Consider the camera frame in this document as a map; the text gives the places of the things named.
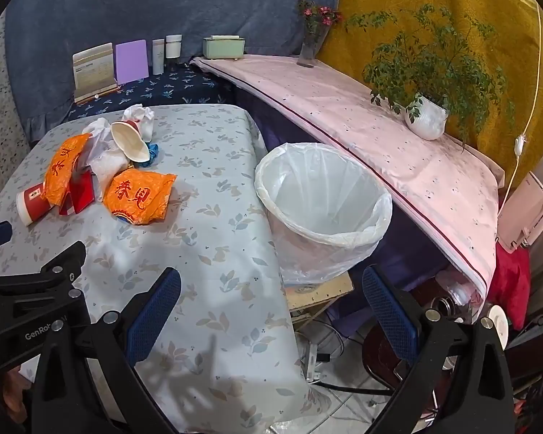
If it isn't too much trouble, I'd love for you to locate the white round device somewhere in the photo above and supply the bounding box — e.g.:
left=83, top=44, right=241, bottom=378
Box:
left=487, top=305, right=509, bottom=350

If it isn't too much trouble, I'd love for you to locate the white cosmetic tube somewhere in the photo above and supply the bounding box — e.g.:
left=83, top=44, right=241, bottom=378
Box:
left=152, top=39, right=164, bottom=76

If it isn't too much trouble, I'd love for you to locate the pink white appliance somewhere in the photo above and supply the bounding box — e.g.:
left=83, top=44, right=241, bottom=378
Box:
left=496, top=171, right=543, bottom=254

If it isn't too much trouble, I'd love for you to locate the pink bedsheet cover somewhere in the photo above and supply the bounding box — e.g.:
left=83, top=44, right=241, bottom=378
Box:
left=192, top=55, right=504, bottom=297

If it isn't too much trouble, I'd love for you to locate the red white paper cup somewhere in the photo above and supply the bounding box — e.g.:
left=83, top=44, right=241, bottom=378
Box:
left=15, top=182, right=52, bottom=226

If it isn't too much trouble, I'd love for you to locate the purple card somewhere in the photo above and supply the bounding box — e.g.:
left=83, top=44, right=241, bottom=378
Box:
left=114, top=39, right=149, bottom=84

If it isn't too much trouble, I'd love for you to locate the blue hanging blanket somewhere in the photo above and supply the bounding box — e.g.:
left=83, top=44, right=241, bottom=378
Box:
left=5, top=0, right=338, bottom=142

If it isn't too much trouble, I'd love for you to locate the glass vase with red flowers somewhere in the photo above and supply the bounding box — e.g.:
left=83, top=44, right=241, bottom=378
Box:
left=297, top=0, right=342, bottom=68

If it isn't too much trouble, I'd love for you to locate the white tissue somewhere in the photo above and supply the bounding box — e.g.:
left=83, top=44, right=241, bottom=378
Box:
left=77, top=118, right=128, bottom=202
left=121, top=104, right=155, bottom=142

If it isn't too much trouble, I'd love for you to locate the mustard yellow hanging cloth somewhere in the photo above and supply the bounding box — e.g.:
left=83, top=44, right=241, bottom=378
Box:
left=315, top=0, right=543, bottom=191

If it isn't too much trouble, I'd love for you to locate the floral light tablecloth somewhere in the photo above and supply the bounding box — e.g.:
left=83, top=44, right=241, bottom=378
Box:
left=0, top=105, right=331, bottom=433

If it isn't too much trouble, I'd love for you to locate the calendar on wooden stand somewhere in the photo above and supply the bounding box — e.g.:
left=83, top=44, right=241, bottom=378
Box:
left=72, top=42, right=118, bottom=104

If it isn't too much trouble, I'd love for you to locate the mint green box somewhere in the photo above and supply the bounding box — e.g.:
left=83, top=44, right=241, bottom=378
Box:
left=203, top=34, right=245, bottom=60

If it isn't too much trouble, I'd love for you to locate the red paper packet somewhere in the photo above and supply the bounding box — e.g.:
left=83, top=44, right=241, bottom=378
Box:
left=59, top=170, right=95, bottom=216

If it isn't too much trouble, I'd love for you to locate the orange snack wrapper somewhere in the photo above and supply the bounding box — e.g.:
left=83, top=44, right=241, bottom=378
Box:
left=103, top=167, right=176, bottom=225
left=42, top=133, right=91, bottom=206

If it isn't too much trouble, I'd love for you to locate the blue measuring tape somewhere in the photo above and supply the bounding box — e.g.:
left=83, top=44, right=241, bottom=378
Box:
left=137, top=142, right=160, bottom=167

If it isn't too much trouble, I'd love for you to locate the white crumpled tissue back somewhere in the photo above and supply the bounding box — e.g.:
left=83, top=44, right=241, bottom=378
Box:
left=121, top=104, right=155, bottom=142

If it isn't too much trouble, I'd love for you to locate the white cable with switch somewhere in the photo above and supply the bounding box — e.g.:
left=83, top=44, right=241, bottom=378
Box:
left=497, top=0, right=543, bottom=218

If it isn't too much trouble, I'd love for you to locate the wooden board under bin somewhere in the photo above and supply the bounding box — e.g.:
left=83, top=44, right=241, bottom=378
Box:
left=285, top=272, right=354, bottom=329

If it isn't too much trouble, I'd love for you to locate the navy floral cloth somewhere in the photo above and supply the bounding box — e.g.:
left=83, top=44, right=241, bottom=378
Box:
left=66, top=65, right=236, bottom=120

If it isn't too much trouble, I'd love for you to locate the white trash bin with liner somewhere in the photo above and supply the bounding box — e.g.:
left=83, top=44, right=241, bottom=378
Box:
left=254, top=143, right=393, bottom=286

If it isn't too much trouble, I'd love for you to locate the white cosmetic jar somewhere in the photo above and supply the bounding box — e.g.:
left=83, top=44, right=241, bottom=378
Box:
left=164, top=34, right=182, bottom=59

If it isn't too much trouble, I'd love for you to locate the green potted plant white pot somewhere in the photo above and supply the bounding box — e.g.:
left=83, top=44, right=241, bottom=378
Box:
left=345, top=3, right=516, bottom=144

